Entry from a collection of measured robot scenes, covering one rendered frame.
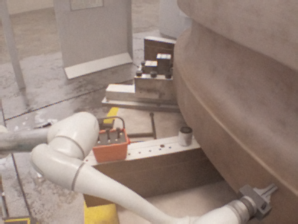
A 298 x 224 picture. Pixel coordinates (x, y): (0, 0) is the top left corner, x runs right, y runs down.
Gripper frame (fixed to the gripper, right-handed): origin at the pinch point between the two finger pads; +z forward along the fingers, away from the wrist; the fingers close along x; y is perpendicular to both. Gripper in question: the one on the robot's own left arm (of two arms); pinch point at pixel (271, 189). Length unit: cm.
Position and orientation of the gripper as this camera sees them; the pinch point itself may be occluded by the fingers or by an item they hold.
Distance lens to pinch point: 99.9
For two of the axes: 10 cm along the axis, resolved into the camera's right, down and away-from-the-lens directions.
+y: 0.0, -8.4, -5.4
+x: -4.7, -4.8, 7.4
